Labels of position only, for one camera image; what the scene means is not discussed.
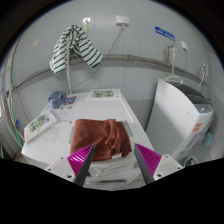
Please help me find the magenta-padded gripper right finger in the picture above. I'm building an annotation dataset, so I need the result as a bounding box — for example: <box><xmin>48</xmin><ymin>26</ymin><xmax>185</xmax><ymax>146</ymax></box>
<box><xmin>133</xmin><ymin>143</ymin><xmax>184</xmax><ymax>185</ymax></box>

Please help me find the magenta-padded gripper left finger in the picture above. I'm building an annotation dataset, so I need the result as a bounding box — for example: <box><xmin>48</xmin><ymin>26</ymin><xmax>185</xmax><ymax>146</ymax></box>
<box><xmin>44</xmin><ymin>143</ymin><xmax>96</xmax><ymax>187</ymax></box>

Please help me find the brown towel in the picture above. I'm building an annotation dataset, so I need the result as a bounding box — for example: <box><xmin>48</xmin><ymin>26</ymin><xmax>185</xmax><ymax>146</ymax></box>
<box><xmin>69</xmin><ymin>118</ymin><xmax>133</xmax><ymax>162</ymax></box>

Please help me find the white grey-lid washing machine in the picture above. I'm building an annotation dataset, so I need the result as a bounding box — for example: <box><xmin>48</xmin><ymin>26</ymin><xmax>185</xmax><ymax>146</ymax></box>
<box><xmin>145</xmin><ymin>78</ymin><xmax>215</xmax><ymax>162</ymax></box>

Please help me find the printed paper leaflet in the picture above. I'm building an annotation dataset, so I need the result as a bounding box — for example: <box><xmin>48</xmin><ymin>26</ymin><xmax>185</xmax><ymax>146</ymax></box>
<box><xmin>49</xmin><ymin>95</ymin><xmax>79</xmax><ymax>123</ymax></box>

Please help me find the large white picture booklet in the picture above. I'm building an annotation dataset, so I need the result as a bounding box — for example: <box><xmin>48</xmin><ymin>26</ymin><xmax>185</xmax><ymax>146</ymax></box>
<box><xmin>23</xmin><ymin>109</ymin><xmax>58</xmax><ymax>143</ymax></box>

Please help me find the white flat-top washing machine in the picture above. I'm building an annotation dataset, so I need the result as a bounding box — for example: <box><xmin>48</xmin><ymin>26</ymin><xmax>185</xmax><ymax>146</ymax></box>
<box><xmin>20</xmin><ymin>88</ymin><xmax>155</xmax><ymax>191</ymax></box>

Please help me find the crumpled blue cloth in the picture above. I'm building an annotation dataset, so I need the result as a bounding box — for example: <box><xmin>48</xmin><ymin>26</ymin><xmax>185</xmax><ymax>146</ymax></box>
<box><xmin>47</xmin><ymin>90</ymin><xmax>68</xmax><ymax>110</ymax></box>

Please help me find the small white picture booklet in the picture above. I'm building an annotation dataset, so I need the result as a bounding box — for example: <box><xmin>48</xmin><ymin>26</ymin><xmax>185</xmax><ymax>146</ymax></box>
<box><xmin>85</xmin><ymin>88</ymin><xmax>122</xmax><ymax>101</ymax></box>

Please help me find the white vertical pipe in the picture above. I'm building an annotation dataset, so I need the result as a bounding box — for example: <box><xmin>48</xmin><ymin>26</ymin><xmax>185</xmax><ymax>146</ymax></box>
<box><xmin>66</xmin><ymin>36</ymin><xmax>74</xmax><ymax>95</ymax></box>

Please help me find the green white striped shirt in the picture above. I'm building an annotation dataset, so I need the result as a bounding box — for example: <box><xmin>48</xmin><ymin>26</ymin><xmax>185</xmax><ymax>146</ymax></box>
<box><xmin>49</xmin><ymin>24</ymin><xmax>104</xmax><ymax>75</ymax></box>

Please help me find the green hose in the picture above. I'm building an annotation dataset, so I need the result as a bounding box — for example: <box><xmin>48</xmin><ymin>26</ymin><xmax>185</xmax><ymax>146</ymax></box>
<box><xmin>9</xmin><ymin>73</ymin><xmax>25</xmax><ymax>149</ymax></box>

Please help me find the grey horizontal wall pipe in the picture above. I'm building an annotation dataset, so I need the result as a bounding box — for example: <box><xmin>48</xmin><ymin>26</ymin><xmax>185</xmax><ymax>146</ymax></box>
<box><xmin>6</xmin><ymin>53</ymin><xmax>209</xmax><ymax>93</ymax></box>

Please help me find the metal wall faucet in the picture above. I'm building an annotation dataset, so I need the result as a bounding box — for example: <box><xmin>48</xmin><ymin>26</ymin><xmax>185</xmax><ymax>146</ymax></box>
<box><xmin>167</xmin><ymin>42</ymin><xmax>178</xmax><ymax>79</ymax></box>

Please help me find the grey power cable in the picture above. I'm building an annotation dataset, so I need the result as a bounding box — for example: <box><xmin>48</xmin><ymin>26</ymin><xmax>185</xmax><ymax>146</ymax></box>
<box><xmin>71</xmin><ymin>26</ymin><xmax>125</xmax><ymax>91</ymax></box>

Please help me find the blue wall sign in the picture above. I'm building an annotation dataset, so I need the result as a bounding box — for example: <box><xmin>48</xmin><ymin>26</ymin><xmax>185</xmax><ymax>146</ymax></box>
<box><xmin>154</xmin><ymin>25</ymin><xmax>177</xmax><ymax>43</ymax></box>

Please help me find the white wall socket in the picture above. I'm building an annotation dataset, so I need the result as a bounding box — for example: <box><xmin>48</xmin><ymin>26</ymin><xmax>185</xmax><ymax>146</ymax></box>
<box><xmin>115</xmin><ymin>15</ymin><xmax>130</xmax><ymax>28</ymax></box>

